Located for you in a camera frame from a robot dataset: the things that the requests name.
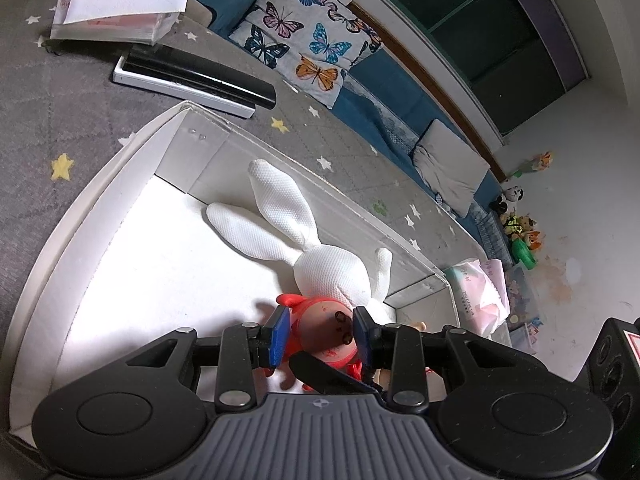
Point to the grey cushion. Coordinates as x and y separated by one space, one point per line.
452 169

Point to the black-haired doll figure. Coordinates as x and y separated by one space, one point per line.
409 384

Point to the green toy bin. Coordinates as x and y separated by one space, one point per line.
522 254

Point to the pastel tissue pack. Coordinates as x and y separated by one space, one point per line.
479 289

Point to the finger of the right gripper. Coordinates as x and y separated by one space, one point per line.
331 381

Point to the clear box with paper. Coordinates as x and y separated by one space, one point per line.
137 21

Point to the panda plush toy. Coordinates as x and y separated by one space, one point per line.
507 200

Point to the clear toy storage box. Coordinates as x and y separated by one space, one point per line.
524 321

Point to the red round robot toy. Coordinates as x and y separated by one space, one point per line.
321 326

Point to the dark window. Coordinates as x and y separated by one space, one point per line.
516 56

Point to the butterfly print pillow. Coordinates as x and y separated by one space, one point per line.
312 44

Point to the blue sofa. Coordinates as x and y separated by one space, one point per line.
385 105

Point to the black white flat device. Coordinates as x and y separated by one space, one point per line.
190 77

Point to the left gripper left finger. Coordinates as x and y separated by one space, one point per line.
244 348

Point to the grey white storage box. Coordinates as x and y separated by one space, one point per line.
134 258

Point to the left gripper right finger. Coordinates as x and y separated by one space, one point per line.
373 347

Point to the white plush rabbit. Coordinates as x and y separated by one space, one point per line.
283 229

